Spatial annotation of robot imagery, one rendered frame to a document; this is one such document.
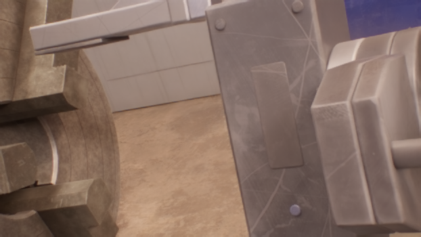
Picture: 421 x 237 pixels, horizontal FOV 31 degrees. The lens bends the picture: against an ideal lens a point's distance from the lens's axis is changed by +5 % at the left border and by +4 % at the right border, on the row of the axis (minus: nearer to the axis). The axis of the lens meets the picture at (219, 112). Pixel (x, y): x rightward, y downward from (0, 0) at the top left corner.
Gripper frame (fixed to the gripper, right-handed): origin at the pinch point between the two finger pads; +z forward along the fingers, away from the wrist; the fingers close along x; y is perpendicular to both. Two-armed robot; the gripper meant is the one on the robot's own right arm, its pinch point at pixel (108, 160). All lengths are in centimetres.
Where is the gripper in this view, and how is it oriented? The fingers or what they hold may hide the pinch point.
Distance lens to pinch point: 39.1
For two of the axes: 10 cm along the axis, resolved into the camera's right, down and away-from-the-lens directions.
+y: 4.1, -1.5, 9.0
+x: -1.9, -9.8, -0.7
